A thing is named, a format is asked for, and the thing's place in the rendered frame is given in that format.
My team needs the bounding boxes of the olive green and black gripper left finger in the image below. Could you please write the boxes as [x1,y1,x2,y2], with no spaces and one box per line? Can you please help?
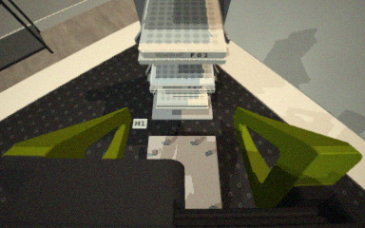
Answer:
[2,107,131,159]

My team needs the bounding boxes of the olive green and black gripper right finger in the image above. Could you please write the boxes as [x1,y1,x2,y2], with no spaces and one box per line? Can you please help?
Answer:
[233,107,362,208]

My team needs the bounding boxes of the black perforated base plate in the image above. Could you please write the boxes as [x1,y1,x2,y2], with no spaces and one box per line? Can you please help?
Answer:
[0,43,365,223]

